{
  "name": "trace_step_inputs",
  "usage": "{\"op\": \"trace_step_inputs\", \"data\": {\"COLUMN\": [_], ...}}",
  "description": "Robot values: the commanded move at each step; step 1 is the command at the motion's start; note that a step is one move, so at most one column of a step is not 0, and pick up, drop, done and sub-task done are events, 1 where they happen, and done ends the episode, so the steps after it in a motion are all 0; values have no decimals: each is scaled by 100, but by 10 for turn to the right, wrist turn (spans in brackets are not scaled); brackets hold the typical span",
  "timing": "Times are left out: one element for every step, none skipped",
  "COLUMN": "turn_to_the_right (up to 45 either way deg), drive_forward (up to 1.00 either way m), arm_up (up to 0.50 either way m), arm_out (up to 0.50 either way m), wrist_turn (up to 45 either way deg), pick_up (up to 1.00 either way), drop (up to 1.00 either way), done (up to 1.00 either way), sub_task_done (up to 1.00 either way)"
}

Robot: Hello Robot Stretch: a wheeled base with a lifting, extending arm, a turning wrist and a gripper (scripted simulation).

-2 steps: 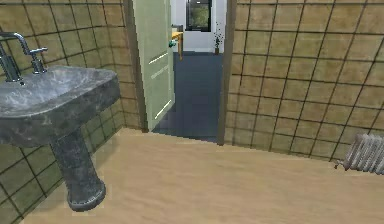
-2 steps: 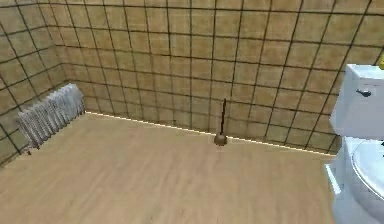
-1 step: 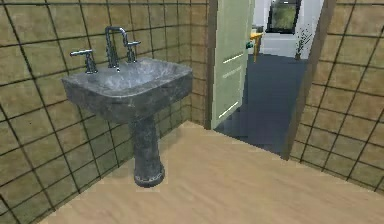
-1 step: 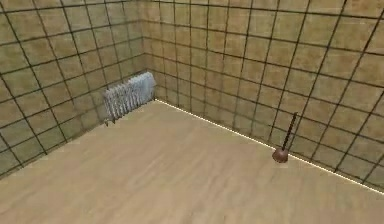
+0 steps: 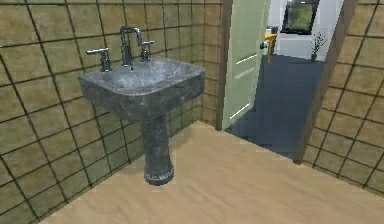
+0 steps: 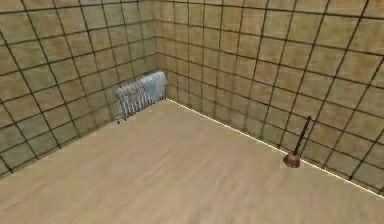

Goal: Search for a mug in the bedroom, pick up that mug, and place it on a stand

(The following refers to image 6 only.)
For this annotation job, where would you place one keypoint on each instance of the grey ribbed radiator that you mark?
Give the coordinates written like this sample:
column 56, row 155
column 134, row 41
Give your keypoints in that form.
column 141, row 94

